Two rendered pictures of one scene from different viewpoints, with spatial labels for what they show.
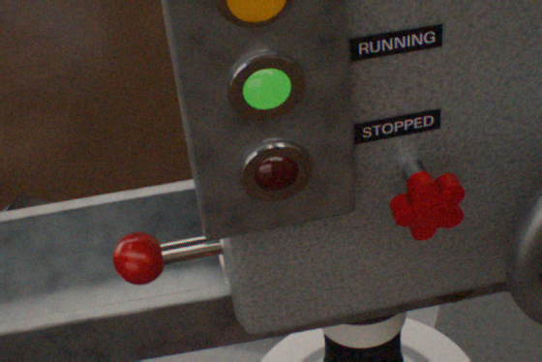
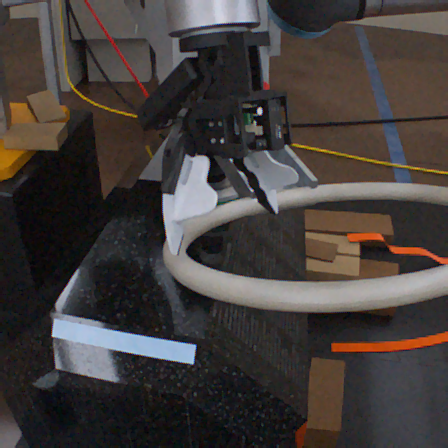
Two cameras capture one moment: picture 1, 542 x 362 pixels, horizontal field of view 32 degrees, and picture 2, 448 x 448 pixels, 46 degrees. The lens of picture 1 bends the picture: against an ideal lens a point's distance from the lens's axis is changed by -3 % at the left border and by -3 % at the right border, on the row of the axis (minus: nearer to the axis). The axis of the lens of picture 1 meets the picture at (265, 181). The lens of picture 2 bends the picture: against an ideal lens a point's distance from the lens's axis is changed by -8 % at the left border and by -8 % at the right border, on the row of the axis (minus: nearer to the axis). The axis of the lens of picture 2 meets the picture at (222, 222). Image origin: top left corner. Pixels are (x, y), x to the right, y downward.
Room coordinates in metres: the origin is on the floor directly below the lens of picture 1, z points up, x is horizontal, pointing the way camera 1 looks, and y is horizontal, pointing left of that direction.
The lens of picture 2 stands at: (0.71, 1.14, 1.61)
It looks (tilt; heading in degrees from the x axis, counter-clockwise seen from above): 36 degrees down; 259
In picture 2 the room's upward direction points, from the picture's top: straight up
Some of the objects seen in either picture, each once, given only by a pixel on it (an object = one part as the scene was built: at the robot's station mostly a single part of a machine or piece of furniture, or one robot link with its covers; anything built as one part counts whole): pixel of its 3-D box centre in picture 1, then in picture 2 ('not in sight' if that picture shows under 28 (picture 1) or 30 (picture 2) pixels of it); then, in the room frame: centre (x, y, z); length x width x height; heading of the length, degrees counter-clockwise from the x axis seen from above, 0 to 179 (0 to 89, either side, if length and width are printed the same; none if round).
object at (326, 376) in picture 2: not in sight; (322, 402); (0.17, 0.16, 0.07); 0.30 x 0.12 x 0.12; 68
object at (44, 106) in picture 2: not in sight; (45, 106); (0.99, -0.76, 0.80); 0.20 x 0.10 x 0.05; 111
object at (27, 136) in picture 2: not in sight; (35, 136); (1.01, -0.52, 0.81); 0.20 x 0.10 x 0.05; 163
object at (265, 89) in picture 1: (265, 86); not in sight; (0.36, -0.01, 1.30); 0.02 x 0.01 x 0.02; 96
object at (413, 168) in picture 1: (419, 188); not in sight; (0.37, -0.08, 1.22); 0.04 x 0.04 x 0.04; 6
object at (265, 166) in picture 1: (275, 170); not in sight; (0.36, -0.01, 1.25); 0.02 x 0.01 x 0.02; 96
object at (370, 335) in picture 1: (361, 298); not in sight; (0.50, -0.06, 1.00); 0.07 x 0.07 x 0.04
